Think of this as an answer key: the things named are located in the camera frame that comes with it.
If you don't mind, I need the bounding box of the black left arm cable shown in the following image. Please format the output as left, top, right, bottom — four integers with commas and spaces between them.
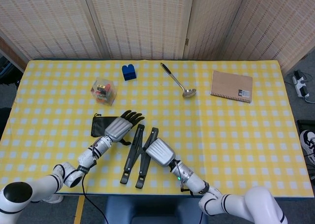
82, 173, 108, 224

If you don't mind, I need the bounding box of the clear box with toys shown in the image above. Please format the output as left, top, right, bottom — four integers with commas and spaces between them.
90, 77, 118, 107

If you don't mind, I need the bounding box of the black folding laptop stand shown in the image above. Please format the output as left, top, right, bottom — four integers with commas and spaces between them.
120, 124, 159, 190

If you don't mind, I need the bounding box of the brown spiral notebook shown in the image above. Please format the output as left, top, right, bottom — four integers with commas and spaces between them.
209, 70, 253, 103

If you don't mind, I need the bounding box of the white shoe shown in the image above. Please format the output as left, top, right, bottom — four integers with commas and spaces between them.
41, 194, 64, 204

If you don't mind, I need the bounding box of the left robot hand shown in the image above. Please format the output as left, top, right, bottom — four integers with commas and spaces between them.
104, 110, 145, 146

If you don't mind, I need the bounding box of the black bag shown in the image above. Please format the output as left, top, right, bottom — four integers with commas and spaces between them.
0, 107, 12, 136

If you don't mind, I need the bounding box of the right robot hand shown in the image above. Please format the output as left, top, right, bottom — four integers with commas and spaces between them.
145, 138, 176, 167

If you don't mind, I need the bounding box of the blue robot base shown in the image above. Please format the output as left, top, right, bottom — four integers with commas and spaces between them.
104, 195, 209, 224

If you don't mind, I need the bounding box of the steel ladle black handle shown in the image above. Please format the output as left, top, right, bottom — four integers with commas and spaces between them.
160, 62, 197, 98

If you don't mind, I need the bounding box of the white power strip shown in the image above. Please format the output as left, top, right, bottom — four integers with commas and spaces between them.
292, 70, 311, 98

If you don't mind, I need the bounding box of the white and black sneaker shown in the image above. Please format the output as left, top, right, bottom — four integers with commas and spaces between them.
299, 129, 315, 165

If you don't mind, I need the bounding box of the beige woven folding screen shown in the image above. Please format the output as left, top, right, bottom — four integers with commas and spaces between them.
0, 0, 315, 72

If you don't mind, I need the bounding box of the blue building block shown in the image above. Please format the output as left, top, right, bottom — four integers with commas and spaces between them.
122, 64, 137, 81

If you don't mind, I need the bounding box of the yellow floor tape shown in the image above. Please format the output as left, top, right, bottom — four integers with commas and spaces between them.
73, 195, 86, 224

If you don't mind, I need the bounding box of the yellow checked tablecloth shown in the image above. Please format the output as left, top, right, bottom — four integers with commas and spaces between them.
0, 59, 315, 198

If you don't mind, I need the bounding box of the black drawstring pouch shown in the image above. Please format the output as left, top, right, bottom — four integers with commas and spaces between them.
91, 113, 119, 138

